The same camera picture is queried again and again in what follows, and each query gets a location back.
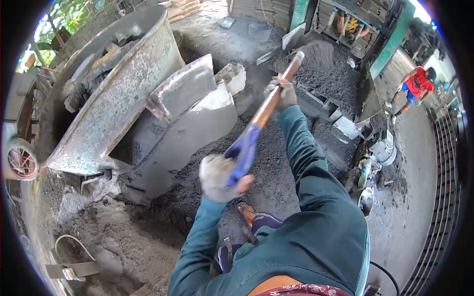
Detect person's left hand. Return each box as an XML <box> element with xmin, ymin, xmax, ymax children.
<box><xmin>199</xmin><ymin>153</ymin><xmax>256</xmax><ymax>203</ymax></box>

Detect person's right hand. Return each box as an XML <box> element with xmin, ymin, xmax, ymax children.
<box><xmin>263</xmin><ymin>76</ymin><xmax>299</xmax><ymax>112</ymax></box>

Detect person's right fingers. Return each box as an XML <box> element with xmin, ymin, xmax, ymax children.
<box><xmin>263</xmin><ymin>76</ymin><xmax>289</xmax><ymax>97</ymax></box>

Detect person's left thumb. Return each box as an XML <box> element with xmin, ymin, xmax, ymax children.
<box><xmin>234</xmin><ymin>174</ymin><xmax>256</xmax><ymax>195</ymax></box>

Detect wooden shovel with blue grip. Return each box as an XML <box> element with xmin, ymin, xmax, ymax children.
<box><xmin>224</xmin><ymin>51</ymin><xmax>306</xmax><ymax>188</ymax></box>

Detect person's legs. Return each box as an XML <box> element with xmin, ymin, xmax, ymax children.
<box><xmin>216</xmin><ymin>202</ymin><xmax>285</xmax><ymax>275</ymax></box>

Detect grey bucket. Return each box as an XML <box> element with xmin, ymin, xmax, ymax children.
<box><xmin>248</xmin><ymin>22</ymin><xmax>273</xmax><ymax>43</ymax></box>

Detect pile of dark gravel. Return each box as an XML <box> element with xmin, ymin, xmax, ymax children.
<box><xmin>273</xmin><ymin>39</ymin><xmax>363</xmax><ymax>121</ymax></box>

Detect stack of grey boards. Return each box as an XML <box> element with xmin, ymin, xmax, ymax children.
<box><xmin>229</xmin><ymin>0</ymin><xmax>294</xmax><ymax>31</ymax></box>

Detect cement-caked metal chute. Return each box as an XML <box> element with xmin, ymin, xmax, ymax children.
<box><xmin>108</xmin><ymin>54</ymin><xmax>247</xmax><ymax>206</ymax></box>

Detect person's body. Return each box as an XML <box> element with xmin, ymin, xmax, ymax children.
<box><xmin>205</xmin><ymin>163</ymin><xmax>372</xmax><ymax>296</ymax></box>

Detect metal bowl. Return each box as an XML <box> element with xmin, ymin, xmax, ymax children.
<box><xmin>357</xmin><ymin>186</ymin><xmax>375</xmax><ymax>217</ymax></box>

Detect white electric motor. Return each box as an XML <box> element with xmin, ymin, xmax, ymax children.
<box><xmin>370</xmin><ymin>129</ymin><xmax>397</xmax><ymax>167</ymax></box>

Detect large metal mixer drum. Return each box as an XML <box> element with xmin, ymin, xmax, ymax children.
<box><xmin>36</xmin><ymin>5</ymin><xmax>186</xmax><ymax>177</ymax></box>

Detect rusty spoked wheel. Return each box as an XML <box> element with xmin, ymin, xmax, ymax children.
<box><xmin>2</xmin><ymin>137</ymin><xmax>40</xmax><ymax>182</ymax></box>

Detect green block machine frame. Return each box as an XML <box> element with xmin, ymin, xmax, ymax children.
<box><xmin>289</xmin><ymin>0</ymin><xmax>417</xmax><ymax>124</ymax></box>

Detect pale curved hose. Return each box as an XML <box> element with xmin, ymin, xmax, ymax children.
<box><xmin>54</xmin><ymin>234</ymin><xmax>97</xmax><ymax>262</ymax></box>

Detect grey strap with buckle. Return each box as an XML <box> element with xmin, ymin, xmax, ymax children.
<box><xmin>44</xmin><ymin>261</ymin><xmax>103</xmax><ymax>282</ymax></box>

